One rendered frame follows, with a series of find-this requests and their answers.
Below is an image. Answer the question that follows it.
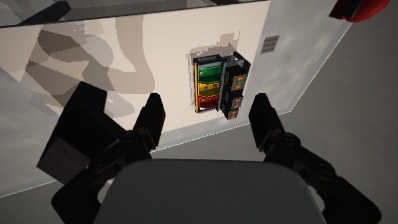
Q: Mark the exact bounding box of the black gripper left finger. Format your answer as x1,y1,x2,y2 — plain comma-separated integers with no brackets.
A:
51,93,166,224

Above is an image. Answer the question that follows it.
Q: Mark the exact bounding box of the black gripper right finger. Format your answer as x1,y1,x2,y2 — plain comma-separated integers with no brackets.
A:
249,93,382,224

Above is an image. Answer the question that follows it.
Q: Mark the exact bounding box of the black metal shelf rack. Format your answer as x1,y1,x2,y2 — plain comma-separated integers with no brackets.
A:
193,51,251,114

